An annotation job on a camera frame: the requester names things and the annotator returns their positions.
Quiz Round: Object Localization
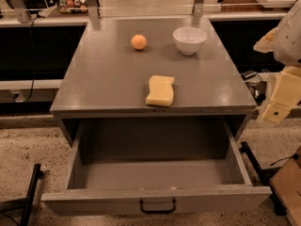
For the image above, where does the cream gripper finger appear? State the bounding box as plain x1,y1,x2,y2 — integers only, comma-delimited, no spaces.
253,27,277,54

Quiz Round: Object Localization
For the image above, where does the grey top drawer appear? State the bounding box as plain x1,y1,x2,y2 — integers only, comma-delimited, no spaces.
41,118,271,216

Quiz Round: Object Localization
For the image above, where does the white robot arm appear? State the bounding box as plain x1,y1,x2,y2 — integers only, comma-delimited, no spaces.
253,0,301,127

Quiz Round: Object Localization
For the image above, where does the small black device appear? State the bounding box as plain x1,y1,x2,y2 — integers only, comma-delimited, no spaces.
241,70,257,80

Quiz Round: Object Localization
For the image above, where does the wooden crate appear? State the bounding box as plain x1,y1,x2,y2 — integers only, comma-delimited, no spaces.
221,0,264,12

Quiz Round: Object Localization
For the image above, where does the white bowl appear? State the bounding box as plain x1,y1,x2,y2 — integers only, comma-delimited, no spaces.
173,27,207,56

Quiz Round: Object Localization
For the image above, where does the black metal leg right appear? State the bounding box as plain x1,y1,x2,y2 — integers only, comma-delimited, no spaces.
240,141,287,216

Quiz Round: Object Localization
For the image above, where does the black metal leg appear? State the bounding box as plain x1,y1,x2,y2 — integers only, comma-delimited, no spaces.
0,163,43,226
240,141,287,216

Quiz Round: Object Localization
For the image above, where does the cardboard box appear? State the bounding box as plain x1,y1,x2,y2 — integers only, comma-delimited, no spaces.
271,147,301,226

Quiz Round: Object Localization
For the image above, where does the yellow sponge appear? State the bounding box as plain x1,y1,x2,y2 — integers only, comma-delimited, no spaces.
146,75,175,106

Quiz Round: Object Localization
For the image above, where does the orange ball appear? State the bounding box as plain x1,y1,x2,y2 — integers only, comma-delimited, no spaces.
131,35,147,51

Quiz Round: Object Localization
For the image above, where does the grey cabinet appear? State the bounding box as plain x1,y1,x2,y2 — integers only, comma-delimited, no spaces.
51,17,256,142

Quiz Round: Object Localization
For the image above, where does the black metal leg left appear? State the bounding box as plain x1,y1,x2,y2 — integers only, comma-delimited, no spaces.
0,163,43,226

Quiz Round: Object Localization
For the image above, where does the black drawer handle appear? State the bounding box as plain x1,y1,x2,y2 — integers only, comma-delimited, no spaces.
139,199,177,215

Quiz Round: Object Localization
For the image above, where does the grey metal post middle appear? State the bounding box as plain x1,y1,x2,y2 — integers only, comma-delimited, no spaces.
87,0,100,20

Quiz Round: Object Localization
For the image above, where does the black hanging cable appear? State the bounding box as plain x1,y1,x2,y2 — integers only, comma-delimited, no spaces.
24,16,40,103

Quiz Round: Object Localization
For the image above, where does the grey metal post left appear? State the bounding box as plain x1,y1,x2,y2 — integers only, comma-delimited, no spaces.
10,0,31,24

